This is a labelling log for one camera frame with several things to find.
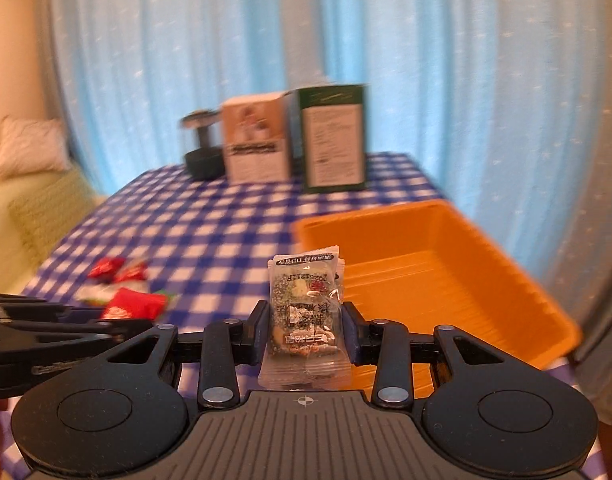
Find clear nut snack packet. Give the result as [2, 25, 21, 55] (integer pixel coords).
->
[259, 246, 351, 390]

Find white green snack pouch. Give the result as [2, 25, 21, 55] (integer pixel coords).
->
[75, 284, 117, 306]

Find red snack packet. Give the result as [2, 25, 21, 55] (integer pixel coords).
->
[101, 287, 168, 321]

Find red clear candy wrapper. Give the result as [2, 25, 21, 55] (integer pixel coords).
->
[113, 259, 148, 283]

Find green brown candy packet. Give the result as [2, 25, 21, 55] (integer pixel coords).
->
[155, 290, 180, 309]

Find light green sofa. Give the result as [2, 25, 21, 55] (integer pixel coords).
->
[0, 171, 65, 294]

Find orange plastic tray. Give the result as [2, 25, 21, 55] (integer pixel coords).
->
[293, 200, 581, 370]

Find blue white checkered tablecloth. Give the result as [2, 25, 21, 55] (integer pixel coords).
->
[0, 152, 607, 480]

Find green chevron cushion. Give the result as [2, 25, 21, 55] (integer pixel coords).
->
[8, 169, 97, 266]

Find dark glass humidifier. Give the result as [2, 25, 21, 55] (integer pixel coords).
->
[180, 110, 225, 181]

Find white patterned cushion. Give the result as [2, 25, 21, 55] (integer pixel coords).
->
[0, 116, 72, 179]

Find beige white product box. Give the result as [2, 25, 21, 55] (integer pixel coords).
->
[221, 91, 292, 185]

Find dark green printed box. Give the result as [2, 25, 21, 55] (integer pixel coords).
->
[295, 84, 367, 193]

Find grey curtain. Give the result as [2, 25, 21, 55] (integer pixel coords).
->
[546, 0, 612, 425]

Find blue star curtain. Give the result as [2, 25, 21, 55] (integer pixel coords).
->
[48, 0, 612, 302]

